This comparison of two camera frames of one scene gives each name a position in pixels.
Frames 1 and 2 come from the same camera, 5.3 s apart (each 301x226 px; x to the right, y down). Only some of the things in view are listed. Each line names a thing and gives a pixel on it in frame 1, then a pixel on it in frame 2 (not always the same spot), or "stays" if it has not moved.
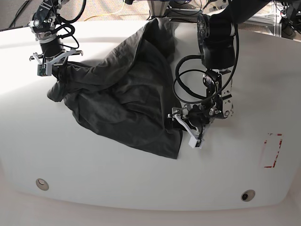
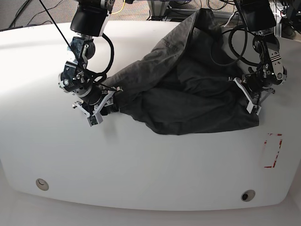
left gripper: [53, 55] -> [97, 98]
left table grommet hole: [42, 184] stays
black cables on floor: [15, 18] stays
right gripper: [197, 116] -> [253, 89]
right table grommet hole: [248, 195] stays
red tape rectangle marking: [280, 143] stays
